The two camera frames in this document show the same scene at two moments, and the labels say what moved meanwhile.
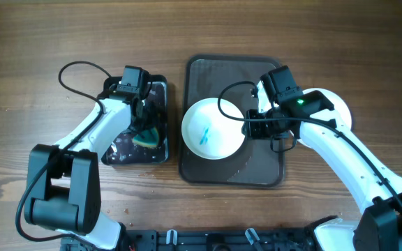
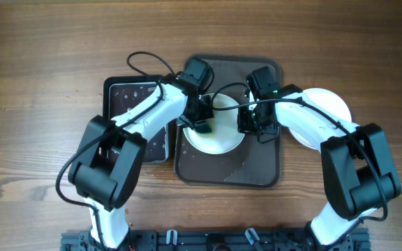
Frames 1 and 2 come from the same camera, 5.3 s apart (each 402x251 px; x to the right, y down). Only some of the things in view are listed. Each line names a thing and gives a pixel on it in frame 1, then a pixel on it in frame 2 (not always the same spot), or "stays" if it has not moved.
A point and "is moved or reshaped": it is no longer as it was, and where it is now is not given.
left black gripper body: [149, 117] -> [202, 111]
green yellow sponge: [149, 138] is moved or reshaped
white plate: [209, 134] stays
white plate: [340, 113] stays
